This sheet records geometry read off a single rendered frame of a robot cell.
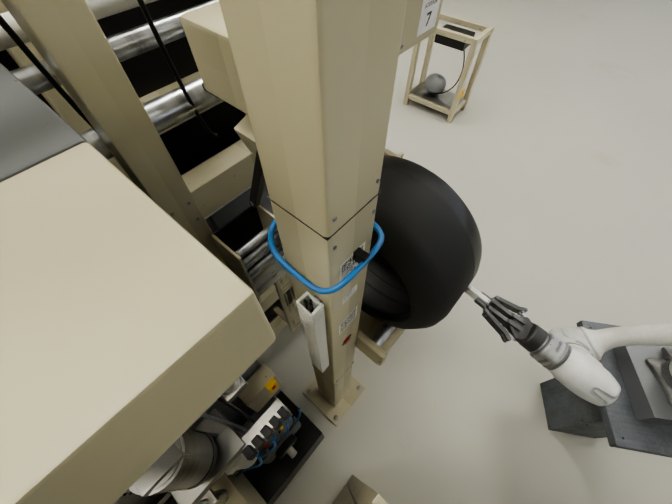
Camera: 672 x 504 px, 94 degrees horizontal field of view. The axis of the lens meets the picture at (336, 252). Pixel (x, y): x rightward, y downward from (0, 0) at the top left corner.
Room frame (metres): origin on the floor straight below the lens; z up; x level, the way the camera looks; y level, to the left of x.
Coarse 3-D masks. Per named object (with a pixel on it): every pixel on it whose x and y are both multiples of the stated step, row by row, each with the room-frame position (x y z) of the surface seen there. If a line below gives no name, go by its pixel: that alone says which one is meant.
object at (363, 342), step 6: (360, 336) 0.37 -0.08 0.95; (366, 336) 0.37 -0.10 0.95; (360, 342) 0.35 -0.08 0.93; (366, 342) 0.35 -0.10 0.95; (372, 342) 0.35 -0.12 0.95; (360, 348) 0.35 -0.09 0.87; (366, 348) 0.34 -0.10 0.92; (372, 348) 0.33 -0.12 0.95; (378, 348) 0.33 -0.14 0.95; (366, 354) 0.33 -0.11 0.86; (372, 354) 0.32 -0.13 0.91; (378, 354) 0.31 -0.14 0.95; (384, 354) 0.30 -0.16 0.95; (378, 360) 0.30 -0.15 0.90; (384, 360) 0.30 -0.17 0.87
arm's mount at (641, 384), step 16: (624, 352) 0.37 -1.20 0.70; (640, 352) 0.37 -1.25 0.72; (656, 352) 0.37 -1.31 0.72; (624, 368) 0.32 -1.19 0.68; (640, 368) 0.30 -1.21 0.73; (640, 384) 0.24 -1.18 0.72; (656, 384) 0.24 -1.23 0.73; (640, 400) 0.19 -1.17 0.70; (656, 400) 0.19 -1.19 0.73; (640, 416) 0.14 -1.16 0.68; (656, 416) 0.13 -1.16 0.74
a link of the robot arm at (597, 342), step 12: (660, 324) 0.30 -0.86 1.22; (564, 336) 0.32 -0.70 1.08; (576, 336) 0.31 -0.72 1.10; (588, 336) 0.31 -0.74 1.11; (600, 336) 0.30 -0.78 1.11; (612, 336) 0.30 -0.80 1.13; (624, 336) 0.29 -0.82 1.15; (636, 336) 0.28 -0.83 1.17; (648, 336) 0.28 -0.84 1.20; (660, 336) 0.27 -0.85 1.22; (588, 348) 0.27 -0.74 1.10; (600, 348) 0.27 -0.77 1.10; (612, 348) 0.27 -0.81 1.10
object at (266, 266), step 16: (256, 208) 0.76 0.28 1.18; (240, 224) 0.70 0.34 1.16; (256, 224) 0.75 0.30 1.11; (224, 240) 0.65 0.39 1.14; (240, 240) 0.69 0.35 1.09; (256, 240) 0.61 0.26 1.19; (224, 256) 0.61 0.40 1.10; (240, 256) 0.55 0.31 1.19; (256, 256) 0.58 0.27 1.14; (272, 256) 0.62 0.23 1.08; (240, 272) 0.56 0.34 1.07; (256, 272) 0.56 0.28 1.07; (272, 272) 0.61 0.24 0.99; (256, 288) 0.55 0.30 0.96
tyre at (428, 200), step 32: (384, 160) 0.71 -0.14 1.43; (384, 192) 0.57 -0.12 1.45; (416, 192) 0.57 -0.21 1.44; (448, 192) 0.59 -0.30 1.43; (384, 224) 0.48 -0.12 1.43; (416, 224) 0.48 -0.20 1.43; (448, 224) 0.50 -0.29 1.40; (384, 256) 0.44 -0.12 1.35; (416, 256) 0.42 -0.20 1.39; (448, 256) 0.43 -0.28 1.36; (480, 256) 0.49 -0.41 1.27; (384, 288) 0.57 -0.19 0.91; (416, 288) 0.37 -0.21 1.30; (448, 288) 0.37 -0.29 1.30; (384, 320) 0.41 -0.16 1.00; (416, 320) 0.35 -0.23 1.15
